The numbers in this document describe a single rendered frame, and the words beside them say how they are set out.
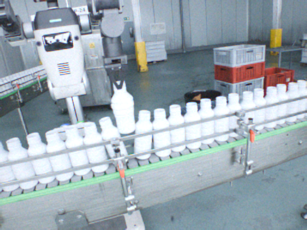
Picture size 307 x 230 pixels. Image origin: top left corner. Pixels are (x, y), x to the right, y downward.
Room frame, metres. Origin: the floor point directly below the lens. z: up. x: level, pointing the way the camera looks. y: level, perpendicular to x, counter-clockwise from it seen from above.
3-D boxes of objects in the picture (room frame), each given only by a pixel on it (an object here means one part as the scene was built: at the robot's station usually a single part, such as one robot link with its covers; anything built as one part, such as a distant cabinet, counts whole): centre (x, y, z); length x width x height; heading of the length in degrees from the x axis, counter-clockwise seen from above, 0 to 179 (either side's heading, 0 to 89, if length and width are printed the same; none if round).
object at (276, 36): (9.28, -5.66, 0.55); 0.40 x 0.40 x 1.10; 14
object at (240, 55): (3.00, -1.29, 1.00); 0.61 x 0.41 x 0.22; 111
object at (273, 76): (3.26, -1.95, 0.55); 0.61 x 0.41 x 0.22; 107
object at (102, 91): (4.98, 1.34, 1.00); 1.60 x 1.30 x 2.00; 176
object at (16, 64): (6.44, 4.14, 0.96); 0.82 x 0.50 x 1.91; 176
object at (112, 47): (0.66, 0.10, 1.38); 0.10 x 0.07 x 0.07; 14
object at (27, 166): (0.56, 0.43, 1.08); 0.06 x 0.06 x 0.17
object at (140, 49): (8.45, 0.21, 0.55); 0.40 x 0.40 x 1.10; 14
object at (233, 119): (0.75, -0.30, 1.08); 0.06 x 0.06 x 0.17
